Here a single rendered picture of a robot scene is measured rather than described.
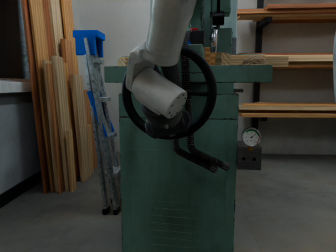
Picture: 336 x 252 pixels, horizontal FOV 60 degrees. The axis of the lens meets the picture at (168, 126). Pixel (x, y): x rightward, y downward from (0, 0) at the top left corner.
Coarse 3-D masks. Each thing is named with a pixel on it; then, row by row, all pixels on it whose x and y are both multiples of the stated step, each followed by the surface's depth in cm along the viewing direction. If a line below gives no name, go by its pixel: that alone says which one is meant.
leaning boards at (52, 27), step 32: (32, 0) 211; (64, 0) 269; (32, 32) 211; (64, 32) 268; (32, 64) 213; (64, 64) 237; (32, 96) 213; (64, 96) 228; (64, 128) 225; (64, 160) 225; (96, 160) 299
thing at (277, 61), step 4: (264, 56) 112; (268, 56) 112; (272, 56) 112; (276, 56) 112; (280, 56) 111; (284, 56) 111; (288, 56) 111; (232, 60) 115; (236, 60) 114; (240, 60) 114; (268, 60) 112; (272, 60) 112; (276, 60) 112; (280, 60) 112; (284, 60) 111; (232, 64) 115; (236, 64) 115; (272, 64) 112; (276, 64) 112; (280, 64) 112; (284, 64) 112
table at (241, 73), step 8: (240, 64) 100; (248, 64) 99; (256, 64) 99; (264, 64) 98; (104, 72) 108; (112, 72) 108; (120, 72) 107; (216, 72) 101; (224, 72) 101; (232, 72) 100; (240, 72) 100; (248, 72) 100; (256, 72) 99; (264, 72) 99; (104, 80) 109; (112, 80) 108; (120, 80) 108; (192, 80) 94; (200, 80) 93; (216, 80) 102; (224, 80) 101; (232, 80) 101; (240, 80) 100; (248, 80) 100; (256, 80) 99; (264, 80) 99
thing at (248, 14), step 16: (240, 16) 291; (256, 16) 290; (272, 16) 290; (288, 16) 290; (304, 16) 290; (320, 16) 290; (256, 32) 328; (256, 48) 330; (288, 64) 287; (304, 64) 286; (320, 64) 286; (256, 96) 337; (240, 112) 302; (256, 112) 302; (272, 112) 302; (288, 112) 302; (304, 112) 302; (320, 112) 302; (256, 128) 342
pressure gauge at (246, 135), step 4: (248, 128) 96; (252, 128) 96; (244, 132) 96; (248, 132) 96; (252, 132) 96; (256, 132) 96; (244, 136) 97; (248, 136) 96; (256, 136) 96; (260, 136) 96; (244, 140) 97; (248, 140) 97; (252, 140) 96; (256, 140) 96; (248, 144) 97; (252, 144) 97; (256, 144) 96; (248, 148) 99
